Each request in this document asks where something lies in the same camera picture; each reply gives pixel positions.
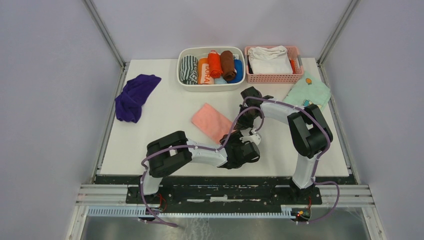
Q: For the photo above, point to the aluminium rail front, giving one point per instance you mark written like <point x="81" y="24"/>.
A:
<point x="116" y="201"/>

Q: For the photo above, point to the orange white lettered rolled towel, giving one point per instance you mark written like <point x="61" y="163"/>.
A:
<point x="204" y="73"/>

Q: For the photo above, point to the mint green cartoon towel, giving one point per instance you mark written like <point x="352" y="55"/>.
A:
<point x="308" y="90"/>

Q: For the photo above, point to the brown rolled towel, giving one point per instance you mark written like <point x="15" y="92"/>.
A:
<point x="227" y="65"/>

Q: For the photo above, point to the pink plastic basket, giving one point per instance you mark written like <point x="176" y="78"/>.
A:
<point x="296" y="64"/>

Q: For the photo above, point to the green white striped rolled towel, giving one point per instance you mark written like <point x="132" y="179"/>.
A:
<point x="188" y="70"/>

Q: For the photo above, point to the white cloth in basket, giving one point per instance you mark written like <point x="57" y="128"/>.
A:
<point x="269" y="61"/>

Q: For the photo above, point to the dark blue rolled towel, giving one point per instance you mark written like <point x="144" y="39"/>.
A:
<point x="239" y="72"/>

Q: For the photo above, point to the aluminium frame post right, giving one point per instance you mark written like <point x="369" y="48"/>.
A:
<point x="337" y="31"/>

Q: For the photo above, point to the purple towel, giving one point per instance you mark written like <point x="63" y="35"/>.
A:
<point x="129" y="103"/>

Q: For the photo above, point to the pink towel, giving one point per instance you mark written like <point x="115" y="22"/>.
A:
<point x="212" y="123"/>

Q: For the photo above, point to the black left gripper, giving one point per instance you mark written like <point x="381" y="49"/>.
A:
<point x="235" y="136"/>

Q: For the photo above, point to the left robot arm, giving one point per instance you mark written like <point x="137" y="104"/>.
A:
<point x="170" y="153"/>

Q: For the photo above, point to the red orange rolled towel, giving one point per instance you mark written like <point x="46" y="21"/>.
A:
<point x="214" y="61"/>

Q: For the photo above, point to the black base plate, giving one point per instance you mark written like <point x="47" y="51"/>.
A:
<point x="236" y="195"/>

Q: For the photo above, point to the white plastic tub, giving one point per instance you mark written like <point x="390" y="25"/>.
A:
<point x="203" y="51"/>

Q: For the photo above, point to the light blue rolled towel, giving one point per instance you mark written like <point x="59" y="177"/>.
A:
<point x="220" y="81"/>

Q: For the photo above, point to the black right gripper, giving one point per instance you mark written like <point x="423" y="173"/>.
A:
<point x="242" y="124"/>

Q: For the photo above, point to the aluminium frame post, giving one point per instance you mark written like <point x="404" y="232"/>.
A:
<point x="337" y="31"/>
<point x="102" y="28"/>

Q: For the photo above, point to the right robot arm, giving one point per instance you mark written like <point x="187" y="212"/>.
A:
<point x="310" y="134"/>

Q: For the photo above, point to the aluminium frame post left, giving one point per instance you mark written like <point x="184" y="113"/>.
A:
<point x="102" y="28"/>

